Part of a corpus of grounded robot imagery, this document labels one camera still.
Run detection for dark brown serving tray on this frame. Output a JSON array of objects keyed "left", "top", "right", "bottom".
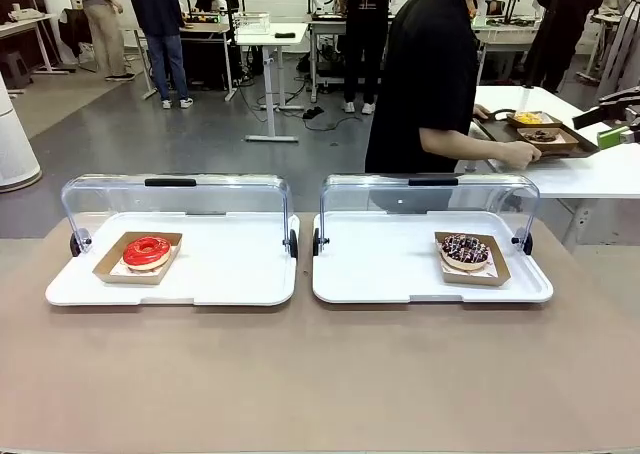
[{"left": 472, "top": 107, "right": 601, "bottom": 161}]

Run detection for white side table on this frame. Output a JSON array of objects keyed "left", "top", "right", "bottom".
[{"left": 454, "top": 84, "right": 640, "bottom": 248}]

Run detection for white height-adjustable desk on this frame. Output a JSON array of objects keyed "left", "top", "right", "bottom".
[{"left": 234, "top": 21, "right": 309, "bottom": 143}]

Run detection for white background desk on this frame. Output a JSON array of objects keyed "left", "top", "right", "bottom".
[{"left": 0, "top": 12, "right": 69, "bottom": 75}]

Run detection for bystander in black clothes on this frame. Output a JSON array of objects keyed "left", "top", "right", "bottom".
[{"left": 519, "top": 0, "right": 609, "bottom": 95}]

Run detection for white cylindrical air purifier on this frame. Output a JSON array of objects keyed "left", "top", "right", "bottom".
[{"left": 0, "top": 71, "right": 44, "bottom": 193}]

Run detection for person's right hand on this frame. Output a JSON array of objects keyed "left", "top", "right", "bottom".
[{"left": 499, "top": 141, "right": 544, "bottom": 171}]

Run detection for white wire basket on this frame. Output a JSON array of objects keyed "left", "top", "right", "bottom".
[{"left": 233, "top": 12, "right": 271, "bottom": 36}]

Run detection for white display tray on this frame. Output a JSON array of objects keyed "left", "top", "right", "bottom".
[
  {"left": 312, "top": 211, "right": 555, "bottom": 305},
  {"left": 44, "top": 211, "right": 300, "bottom": 308}
]

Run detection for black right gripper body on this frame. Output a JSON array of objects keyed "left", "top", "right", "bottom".
[{"left": 597, "top": 88, "right": 640, "bottom": 121}]

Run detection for grey stool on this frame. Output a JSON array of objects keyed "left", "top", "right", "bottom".
[{"left": 0, "top": 51, "right": 34, "bottom": 89}]

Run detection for person in black shirt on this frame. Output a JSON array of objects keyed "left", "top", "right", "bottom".
[{"left": 364, "top": 0, "right": 496, "bottom": 174}]

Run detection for bystander in blue jeans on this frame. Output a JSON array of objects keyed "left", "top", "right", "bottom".
[{"left": 124, "top": 0, "right": 195, "bottom": 110}]

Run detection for black jacket on chair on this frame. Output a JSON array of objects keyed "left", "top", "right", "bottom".
[{"left": 58, "top": 7, "right": 94, "bottom": 58}]

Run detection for person's right forearm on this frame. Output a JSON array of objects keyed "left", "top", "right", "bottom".
[{"left": 418, "top": 126, "right": 506, "bottom": 161}]

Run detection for bystander in beige trousers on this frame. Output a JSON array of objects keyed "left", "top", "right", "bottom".
[{"left": 74, "top": 0, "right": 136, "bottom": 83}]

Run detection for cardboard box of sprinkle donut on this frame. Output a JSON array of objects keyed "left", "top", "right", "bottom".
[{"left": 433, "top": 231, "right": 512, "bottom": 288}]

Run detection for white background work table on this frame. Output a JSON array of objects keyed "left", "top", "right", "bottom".
[{"left": 474, "top": 17, "right": 541, "bottom": 83}]

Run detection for cardboard box of chocolate donut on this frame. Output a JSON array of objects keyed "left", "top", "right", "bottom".
[{"left": 517, "top": 126, "right": 581, "bottom": 150}]

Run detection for bystander in black printed t-shirt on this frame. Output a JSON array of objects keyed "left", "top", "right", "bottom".
[{"left": 337, "top": 0, "right": 404, "bottom": 115}]

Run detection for black floor cables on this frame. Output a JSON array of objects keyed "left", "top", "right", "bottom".
[{"left": 294, "top": 101, "right": 362, "bottom": 131}]

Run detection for cardboard box of red donut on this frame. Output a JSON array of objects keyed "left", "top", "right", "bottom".
[{"left": 92, "top": 230, "right": 184, "bottom": 286}]

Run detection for cardboard box of yellow donut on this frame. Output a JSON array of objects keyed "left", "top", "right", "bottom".
[{"left": 506, "top": 109, "right": 566, "bottom": 129}]

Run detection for red glazed donut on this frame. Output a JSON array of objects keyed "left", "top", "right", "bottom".
[{"left": 122, "top": 234, "right": 173, "bottom": 273}]

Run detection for metal frame chair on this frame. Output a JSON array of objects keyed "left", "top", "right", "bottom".
[{"left": 77, "top": 41, "right": 101, "bottom": 73}]

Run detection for clear display cover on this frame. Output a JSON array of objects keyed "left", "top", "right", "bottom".
[
  {"left": 313, "top": 173, "right": 542, "bottom": 258},
  {"left": 60, "top": 172, "right": 300, "bottom": 260}
]

